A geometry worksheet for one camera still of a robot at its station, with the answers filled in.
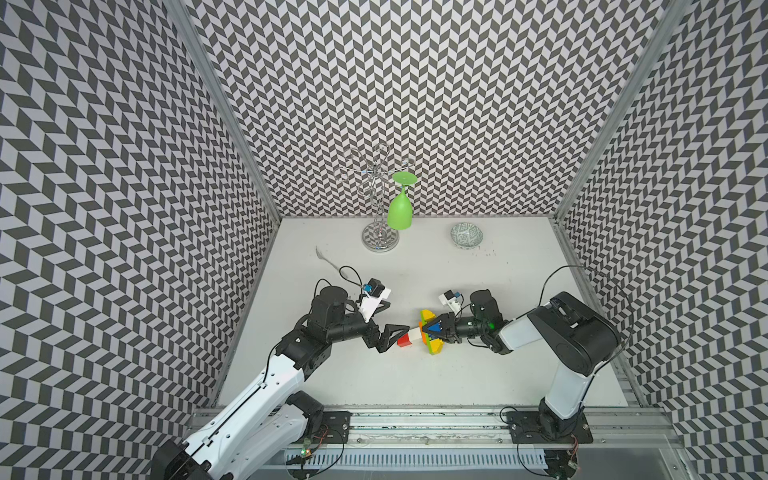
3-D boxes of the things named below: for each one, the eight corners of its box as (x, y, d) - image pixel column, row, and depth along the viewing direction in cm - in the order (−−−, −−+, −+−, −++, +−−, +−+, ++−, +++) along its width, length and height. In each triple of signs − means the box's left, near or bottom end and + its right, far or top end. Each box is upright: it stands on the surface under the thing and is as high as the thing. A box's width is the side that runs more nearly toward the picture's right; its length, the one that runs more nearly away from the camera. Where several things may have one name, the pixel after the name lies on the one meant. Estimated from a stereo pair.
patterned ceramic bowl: (452, 248, 110) (454, 239, 106) (450, 231, 116) (451, 222, 112) (481, 248, 110) (484, 239, 106) (477, 231, 116) (480, 222, 112)
